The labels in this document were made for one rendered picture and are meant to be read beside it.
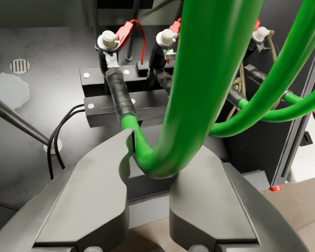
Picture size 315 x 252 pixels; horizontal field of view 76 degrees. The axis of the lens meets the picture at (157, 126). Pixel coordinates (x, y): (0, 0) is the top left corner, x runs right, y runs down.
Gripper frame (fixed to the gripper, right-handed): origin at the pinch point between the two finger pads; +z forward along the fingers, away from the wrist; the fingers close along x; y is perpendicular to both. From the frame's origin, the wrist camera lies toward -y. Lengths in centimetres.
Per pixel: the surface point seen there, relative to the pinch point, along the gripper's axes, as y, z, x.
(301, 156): 20.3, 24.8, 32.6
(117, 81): -0.8, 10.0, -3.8
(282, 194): 109, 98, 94
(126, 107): 0.4, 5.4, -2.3
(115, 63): -1.7, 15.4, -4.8
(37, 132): 10.5, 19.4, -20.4
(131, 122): 1.0, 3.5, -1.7
